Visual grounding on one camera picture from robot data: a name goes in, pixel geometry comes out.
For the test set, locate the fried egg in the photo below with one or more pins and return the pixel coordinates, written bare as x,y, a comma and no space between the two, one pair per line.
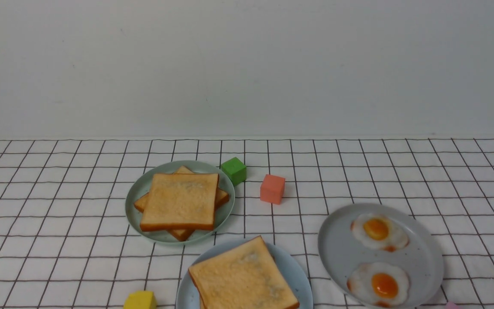
379,284
378,232

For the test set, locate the far fried egg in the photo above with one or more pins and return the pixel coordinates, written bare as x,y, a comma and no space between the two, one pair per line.
378,232

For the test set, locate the near fried egg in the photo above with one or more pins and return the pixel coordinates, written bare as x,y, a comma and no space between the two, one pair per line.
379,284

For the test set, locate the salmon cube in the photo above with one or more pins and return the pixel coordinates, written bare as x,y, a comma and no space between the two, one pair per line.
272,189

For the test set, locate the light blue plate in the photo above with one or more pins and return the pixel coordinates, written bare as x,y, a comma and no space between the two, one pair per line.
188,297

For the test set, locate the green cube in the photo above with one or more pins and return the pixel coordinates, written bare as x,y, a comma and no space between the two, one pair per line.
235,170

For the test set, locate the yellow cube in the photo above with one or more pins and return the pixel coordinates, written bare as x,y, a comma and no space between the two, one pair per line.
142,299

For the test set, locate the white grid tablecloth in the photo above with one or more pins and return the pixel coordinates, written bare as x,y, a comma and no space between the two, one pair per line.
65,242

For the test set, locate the grey plate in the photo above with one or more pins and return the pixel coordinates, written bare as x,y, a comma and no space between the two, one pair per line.
341,253

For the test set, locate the green plate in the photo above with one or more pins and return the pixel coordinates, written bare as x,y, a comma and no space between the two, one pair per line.
142,185

